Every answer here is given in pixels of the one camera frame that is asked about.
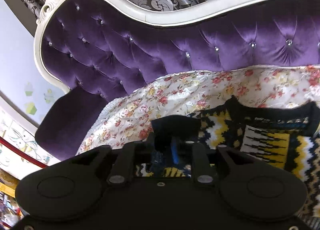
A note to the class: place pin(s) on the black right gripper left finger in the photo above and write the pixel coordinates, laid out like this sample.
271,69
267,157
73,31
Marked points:
155,151

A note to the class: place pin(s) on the floral bedspread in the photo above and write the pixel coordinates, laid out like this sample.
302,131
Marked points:
129,118

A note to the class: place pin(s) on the yellow black patterned knit sweater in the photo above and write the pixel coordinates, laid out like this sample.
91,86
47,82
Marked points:
265,160

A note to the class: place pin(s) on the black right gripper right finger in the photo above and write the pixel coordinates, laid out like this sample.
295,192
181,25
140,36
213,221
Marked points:
194,154

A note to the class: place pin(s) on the purple tufted velvet headboard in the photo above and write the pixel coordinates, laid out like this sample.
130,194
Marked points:
100,50

